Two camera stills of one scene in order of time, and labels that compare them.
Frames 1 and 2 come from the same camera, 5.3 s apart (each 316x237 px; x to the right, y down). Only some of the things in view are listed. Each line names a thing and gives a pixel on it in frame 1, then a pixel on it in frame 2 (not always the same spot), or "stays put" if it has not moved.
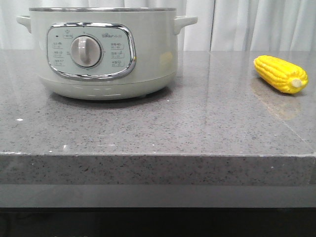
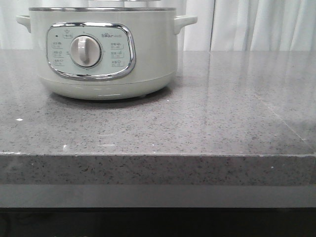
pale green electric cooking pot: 106,54 stays put
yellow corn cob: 284,75 → 313,135
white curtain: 221,25 stays put
